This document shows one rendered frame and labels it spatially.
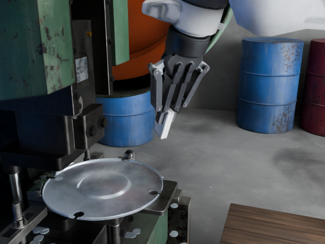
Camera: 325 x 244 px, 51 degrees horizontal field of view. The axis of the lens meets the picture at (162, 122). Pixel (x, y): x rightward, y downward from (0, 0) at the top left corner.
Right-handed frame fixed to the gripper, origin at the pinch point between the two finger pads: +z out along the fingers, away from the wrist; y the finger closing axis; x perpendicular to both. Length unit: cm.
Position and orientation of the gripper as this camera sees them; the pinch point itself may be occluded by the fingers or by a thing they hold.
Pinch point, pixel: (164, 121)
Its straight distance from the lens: 70.6
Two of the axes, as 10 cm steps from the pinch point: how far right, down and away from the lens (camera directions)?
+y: 8.5, -1.3, 5.2
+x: -4.8, -6.0, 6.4
